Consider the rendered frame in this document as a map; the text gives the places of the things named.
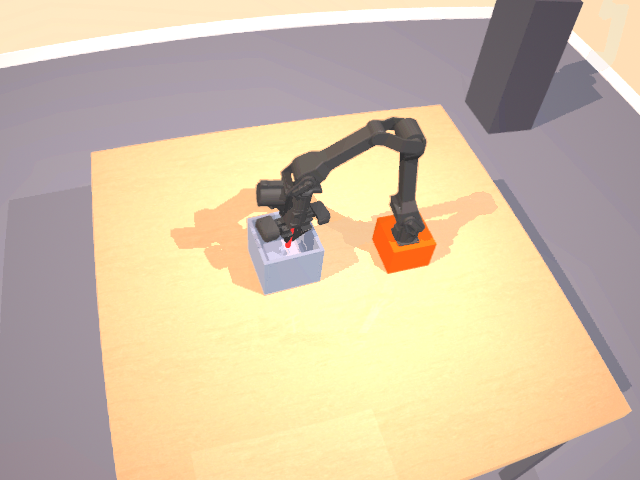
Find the red peg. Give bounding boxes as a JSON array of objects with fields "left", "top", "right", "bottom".
[{"left": 285, "top": 228, "right": 294, "bottom": 248}]

